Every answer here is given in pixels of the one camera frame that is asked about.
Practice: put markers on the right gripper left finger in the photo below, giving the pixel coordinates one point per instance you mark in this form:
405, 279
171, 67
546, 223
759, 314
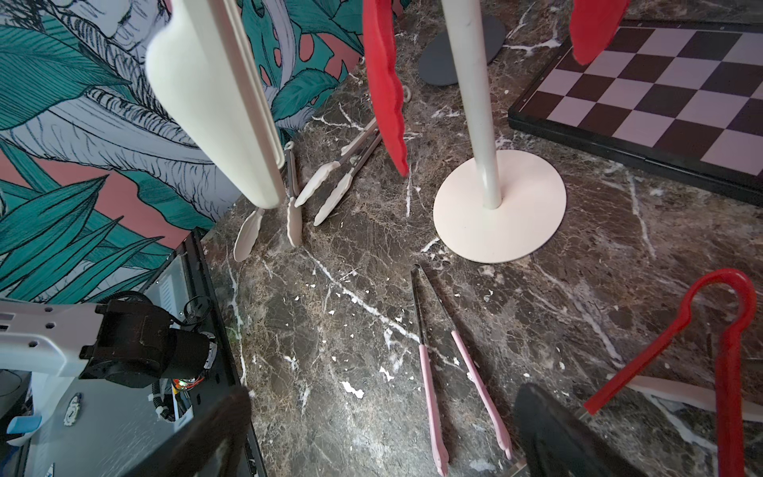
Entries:
211, 445

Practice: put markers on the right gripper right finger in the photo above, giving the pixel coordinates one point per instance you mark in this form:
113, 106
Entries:
556, 443

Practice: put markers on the red handled steel tongs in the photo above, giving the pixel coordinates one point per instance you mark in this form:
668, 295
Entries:
665, 325

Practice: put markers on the white tipped steel tongs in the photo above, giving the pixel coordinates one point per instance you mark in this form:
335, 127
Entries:
678, 392

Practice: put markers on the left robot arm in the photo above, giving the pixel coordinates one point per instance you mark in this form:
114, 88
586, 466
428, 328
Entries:
125, 339

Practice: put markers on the pink tipped steel tongs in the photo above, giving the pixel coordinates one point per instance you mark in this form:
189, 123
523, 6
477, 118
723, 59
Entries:
462, 428

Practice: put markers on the chessboard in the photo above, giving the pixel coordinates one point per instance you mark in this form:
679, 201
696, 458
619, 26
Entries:
682, 100

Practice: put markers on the cream utensil rack stand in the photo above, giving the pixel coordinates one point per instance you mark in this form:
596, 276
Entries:
500, 205

